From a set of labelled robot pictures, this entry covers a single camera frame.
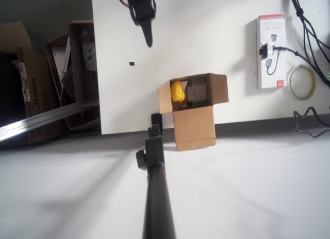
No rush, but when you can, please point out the yellow rubber duck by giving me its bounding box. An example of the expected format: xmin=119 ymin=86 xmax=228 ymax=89
xmin=170 ymin=80 xmax=186 ymax=105

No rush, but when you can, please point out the open cardboard parts box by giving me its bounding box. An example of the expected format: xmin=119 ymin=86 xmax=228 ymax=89
xmin=45 ymin=17 xmax=102 ymax=133

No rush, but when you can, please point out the small open cardboard box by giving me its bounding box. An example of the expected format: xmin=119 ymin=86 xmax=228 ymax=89
xmin=157 ymin=73 xmax=229 ymax=152

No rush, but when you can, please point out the Midea cardboard box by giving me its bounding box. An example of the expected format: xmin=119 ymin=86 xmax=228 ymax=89
xmin=0 ymin=21 xmax=67 ymax=145

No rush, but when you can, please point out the white adapter product box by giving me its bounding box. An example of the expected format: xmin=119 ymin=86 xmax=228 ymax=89
xmin=256 ymin=13 xmax=287 ymax=90

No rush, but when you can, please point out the grey metal block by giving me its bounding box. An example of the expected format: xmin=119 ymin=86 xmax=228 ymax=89
xmin=186 ymin=84 xmax=208 ymax=104

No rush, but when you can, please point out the black and white adapter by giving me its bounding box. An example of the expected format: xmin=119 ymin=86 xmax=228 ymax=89
xmin=258 ymin=42 xmax=275 ymax=60

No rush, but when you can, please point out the white printed paper label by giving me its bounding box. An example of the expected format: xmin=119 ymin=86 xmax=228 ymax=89
xmin=11 ymin=59 xmax=29 ymax=102

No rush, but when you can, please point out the clear tape roll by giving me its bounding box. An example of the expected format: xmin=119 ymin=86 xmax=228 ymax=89
xmin=287 ymin=64 xmax=317 ymax=102

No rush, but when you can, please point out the perforated metal bracket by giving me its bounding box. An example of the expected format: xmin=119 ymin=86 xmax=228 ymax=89
xmin=51 ymin=38 xmax=72 ymax=106

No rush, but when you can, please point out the aluminium profile rail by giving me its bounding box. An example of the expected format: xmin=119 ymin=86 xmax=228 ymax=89
xmin=0 ymin=103 xmax=100 ymax=144

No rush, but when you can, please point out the black adapter cable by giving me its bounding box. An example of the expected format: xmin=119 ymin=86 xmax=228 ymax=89
xmin=272 ymin=45 xmax=330 ymax=83

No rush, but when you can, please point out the black camera stand pole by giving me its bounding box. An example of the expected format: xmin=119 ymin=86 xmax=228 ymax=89
xmin=136 ymin=112 xmax=177 ymax=239

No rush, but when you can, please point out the wavy black cable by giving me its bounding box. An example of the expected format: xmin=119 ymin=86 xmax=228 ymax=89
xmin=293 ymin=107 xmax=330 ymax=139

